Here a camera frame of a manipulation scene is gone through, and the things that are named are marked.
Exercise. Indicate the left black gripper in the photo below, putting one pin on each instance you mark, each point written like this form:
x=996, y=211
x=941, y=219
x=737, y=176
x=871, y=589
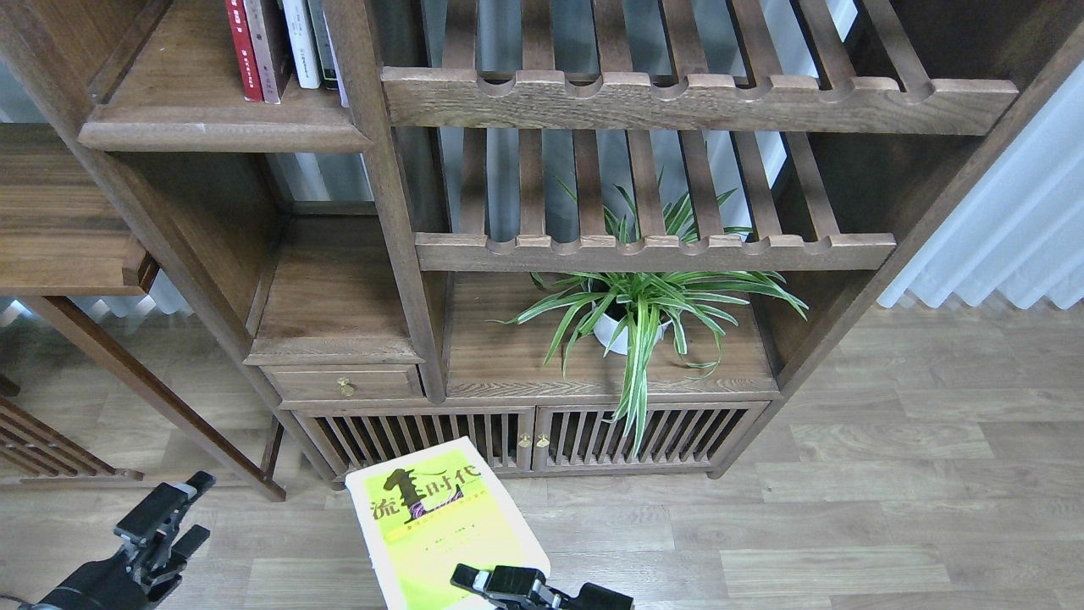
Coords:
x=139, y=578

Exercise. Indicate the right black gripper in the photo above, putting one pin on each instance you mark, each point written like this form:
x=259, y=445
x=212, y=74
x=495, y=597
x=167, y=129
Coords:
x=524, y=588

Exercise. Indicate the yellow green cover book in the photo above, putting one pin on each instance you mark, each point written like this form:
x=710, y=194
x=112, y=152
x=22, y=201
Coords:
x=423, y=513

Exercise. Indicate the red cover book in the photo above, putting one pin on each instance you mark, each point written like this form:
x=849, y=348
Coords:
x=244, y=51

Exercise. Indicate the dark maroon cover book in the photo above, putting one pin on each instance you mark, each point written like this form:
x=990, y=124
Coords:
x=269, y=35

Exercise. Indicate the brass drawer knob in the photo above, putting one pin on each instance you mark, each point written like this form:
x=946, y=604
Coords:
x=345, y=387

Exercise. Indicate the dark wooden bookshelf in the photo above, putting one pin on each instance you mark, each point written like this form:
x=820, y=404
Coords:
x=385, y=242

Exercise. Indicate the pale purple upright book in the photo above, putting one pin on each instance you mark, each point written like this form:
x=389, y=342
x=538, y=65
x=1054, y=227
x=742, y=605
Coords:
x=340, y=79

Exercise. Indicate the dark upright book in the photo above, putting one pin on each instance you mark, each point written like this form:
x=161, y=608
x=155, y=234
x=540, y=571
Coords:
x=325, y=52

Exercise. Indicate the white upright book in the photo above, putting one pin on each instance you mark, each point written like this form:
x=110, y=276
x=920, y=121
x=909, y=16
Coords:
x=302, y=44

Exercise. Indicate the white curtain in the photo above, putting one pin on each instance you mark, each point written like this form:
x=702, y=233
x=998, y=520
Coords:
x=1019, y=233

